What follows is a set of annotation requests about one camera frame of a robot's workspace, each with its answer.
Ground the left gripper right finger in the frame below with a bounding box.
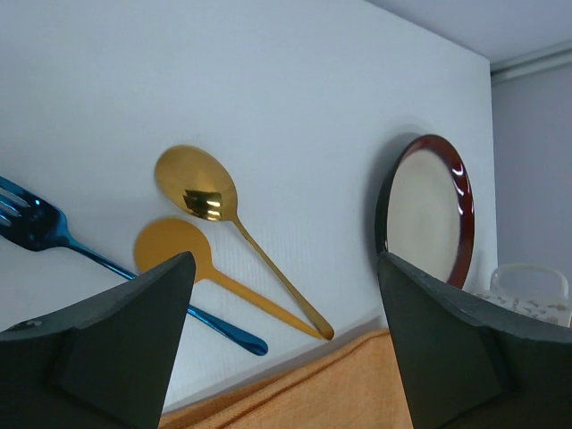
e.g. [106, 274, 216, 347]
[378, 252, 571, 428]

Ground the gold spoon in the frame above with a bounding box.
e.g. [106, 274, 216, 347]
[155, 145, 334, 341]
[133, 217, 333, 340]

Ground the orange cloth placemat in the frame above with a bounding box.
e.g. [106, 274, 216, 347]
[159, 329, 413, 428]

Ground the blue metal fork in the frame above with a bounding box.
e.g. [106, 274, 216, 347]
[1, 177, 268, 356]

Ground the white floral mug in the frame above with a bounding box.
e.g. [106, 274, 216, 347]
[474, 263, 571, 328]

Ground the red rimmed plate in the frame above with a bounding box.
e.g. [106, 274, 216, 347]
[374, 134, 475, 289]

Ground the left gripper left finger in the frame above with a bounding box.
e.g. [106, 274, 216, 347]
[1, 252, 196, 428]

